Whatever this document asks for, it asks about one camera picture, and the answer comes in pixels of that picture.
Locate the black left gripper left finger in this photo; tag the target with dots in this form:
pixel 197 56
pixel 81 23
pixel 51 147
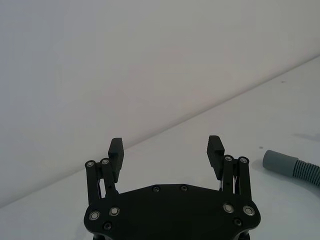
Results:
pixel 115 160

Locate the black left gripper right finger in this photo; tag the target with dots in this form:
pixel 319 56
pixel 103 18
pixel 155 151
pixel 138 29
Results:
pixel 215 157

